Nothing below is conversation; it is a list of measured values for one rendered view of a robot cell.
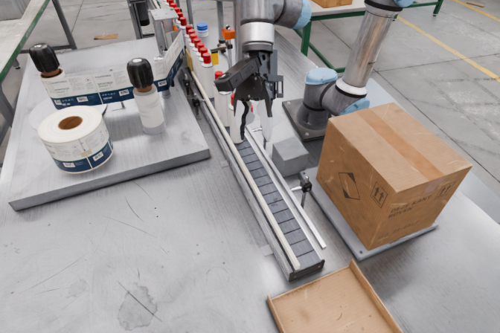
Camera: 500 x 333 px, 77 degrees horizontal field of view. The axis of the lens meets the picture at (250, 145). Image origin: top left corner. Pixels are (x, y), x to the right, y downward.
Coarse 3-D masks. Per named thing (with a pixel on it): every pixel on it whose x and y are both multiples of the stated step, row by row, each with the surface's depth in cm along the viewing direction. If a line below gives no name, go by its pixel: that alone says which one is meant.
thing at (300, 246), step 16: (240, 144) 121; (256, 160) 115; (256, 176) 109; (272, 192) 104; (272, 208) 99; (288, 208) 99; (288, 224) 95; (288, 240) 91; (304, 240) 91; (288, 256) 87; (304, 256) 87
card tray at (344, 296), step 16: (336, 272) 88; (352, 272) 88; (304, 288) 85; (320, 288) 85; (336, 288) 85; (352, 288) 85; (368, 288) 83; (272, 304) 79; (288, 304) 82; (304, 304) 82; (320, 304) 82; (336, 304) 82; (352, 304) 82; (368, 304) 82; (288, 320) 79; (304, 320) 79; (320, 320) 79; (336, 320) 79; (352, 320) 79; (368, 320) 79; (384, 320) 79
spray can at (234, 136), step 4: (232, 96) 108; (232, 100) 109; (232, 104) 110; (228, 108) 112; (232, 108) 110; (232, 112) 111; (232, 116) 112; (232, 120) 114; (232, 124) 115; (232, 128) 116; (236, 128) 115; (232, 132) 118; (236, 132) 117; (232, 136) 119; (236, 136) 118; (232, 140) 120; (236, 140) 120; (240, 140) 120
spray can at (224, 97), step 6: (222, 96) 118; (228, 96) 119; (222, 102) 120; (228, 102) 120; (222, 108) 122; (222, 114) 124; (228, 114) 124; (222, 120) 126; (228, 120) 126; (228, 126) 128
